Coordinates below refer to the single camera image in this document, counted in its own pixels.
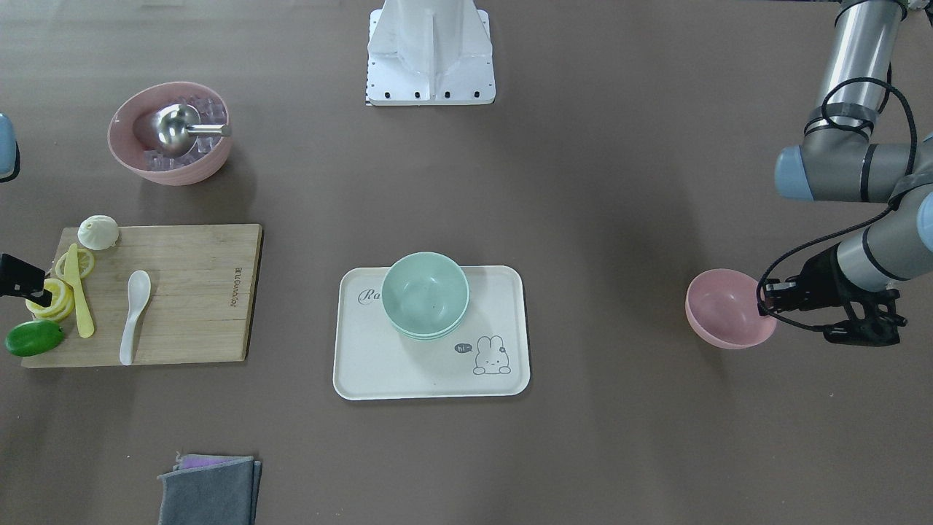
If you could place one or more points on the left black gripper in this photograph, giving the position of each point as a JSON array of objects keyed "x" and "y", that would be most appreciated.
[{"x": 819, "y": 275}]

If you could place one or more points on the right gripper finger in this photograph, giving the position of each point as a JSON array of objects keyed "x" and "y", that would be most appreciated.
[{"x": 20, "y": 279}]

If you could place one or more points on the small pink bowl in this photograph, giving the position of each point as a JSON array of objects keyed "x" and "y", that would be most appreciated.
[{"x": 721, "y": 307}]

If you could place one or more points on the white ceramic spoon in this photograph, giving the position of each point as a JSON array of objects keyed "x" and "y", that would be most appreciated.
[{"x": 139, "y": 291}]

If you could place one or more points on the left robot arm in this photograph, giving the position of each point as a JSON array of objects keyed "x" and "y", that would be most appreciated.
[{"x": 838, "y": 161}]

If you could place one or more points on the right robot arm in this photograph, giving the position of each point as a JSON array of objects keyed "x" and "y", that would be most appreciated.
[{"x": 10, "y": 153}]

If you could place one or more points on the large pink bowl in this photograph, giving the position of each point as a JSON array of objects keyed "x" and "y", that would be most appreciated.
[{"x": 129, "y": 152}]

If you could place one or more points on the top green bowl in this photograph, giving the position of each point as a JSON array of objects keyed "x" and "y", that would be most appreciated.
[{"x": 425, "y": 281}]

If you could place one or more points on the lower green bowls stack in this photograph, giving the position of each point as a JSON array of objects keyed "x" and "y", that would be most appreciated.
[{"x": 426, "y": 326}]

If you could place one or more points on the upper lemon slice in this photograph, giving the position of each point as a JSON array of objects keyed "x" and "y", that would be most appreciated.
[{"x": 62, "y": 302}]

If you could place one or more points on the lemon slice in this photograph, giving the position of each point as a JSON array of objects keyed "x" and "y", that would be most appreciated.
[
  {"x": 62, "y": 302},
  {"x": 85, "y": 259}
]

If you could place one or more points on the green lime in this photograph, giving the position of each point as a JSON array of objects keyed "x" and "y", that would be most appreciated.
[{"x": 33, "y": 338}]

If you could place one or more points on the lower lemon slice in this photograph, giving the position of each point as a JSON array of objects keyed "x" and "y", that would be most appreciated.
[{"x": 85, "y": 259}]

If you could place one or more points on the yellow plastic knife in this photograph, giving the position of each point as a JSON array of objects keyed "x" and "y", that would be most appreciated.
[{"x": 71, "y": 272}]

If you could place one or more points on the white steamed bun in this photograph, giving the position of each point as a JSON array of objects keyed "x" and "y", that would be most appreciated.
[{"x": 98, "y": 232}]

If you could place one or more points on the bamboo cutting board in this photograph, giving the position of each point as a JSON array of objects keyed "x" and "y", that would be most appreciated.
[{"x": 201, "y": 302}]

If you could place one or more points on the metal ice scoop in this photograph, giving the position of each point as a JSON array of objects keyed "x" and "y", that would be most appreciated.
[{"x": 173, "y": 131}]

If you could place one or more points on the clear ice cubes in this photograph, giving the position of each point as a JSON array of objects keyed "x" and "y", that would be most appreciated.
[{"x": 211, "y": 112}]

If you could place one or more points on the gray folded cloth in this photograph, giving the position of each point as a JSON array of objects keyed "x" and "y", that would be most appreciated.
[{"x": 211, "y": 489}]

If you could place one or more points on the cream rabbit tray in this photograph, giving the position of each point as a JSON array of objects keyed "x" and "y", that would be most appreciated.
[{"x": 486, "y": 355}]

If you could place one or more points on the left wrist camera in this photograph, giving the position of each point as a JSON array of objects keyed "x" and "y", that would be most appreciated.
[{"x": 872, "y": 319}]

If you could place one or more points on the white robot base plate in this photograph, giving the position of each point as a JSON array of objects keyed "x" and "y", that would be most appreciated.
[{"x": 429, "y": 53}]

